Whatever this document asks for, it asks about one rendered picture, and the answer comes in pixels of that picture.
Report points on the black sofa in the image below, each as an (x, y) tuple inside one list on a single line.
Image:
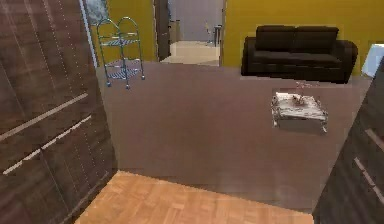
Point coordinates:
[(296, 55)]

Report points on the framed grey wall picture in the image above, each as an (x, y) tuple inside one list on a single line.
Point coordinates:
[(96, 10)]

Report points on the white boxy furniture piece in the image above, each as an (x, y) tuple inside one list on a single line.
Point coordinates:
[(372, 60)]

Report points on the dark brown wooden cupboard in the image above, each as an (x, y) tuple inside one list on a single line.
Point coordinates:
[(43, 110), (360, 166)]

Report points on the dark brown room door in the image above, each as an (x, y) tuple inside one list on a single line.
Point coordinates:
[(162, 30)]

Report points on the dark stool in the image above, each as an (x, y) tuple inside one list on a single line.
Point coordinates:
[(217, 33)]

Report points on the small reddish table ornament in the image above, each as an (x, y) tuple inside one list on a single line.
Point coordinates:
[(296, 98)]

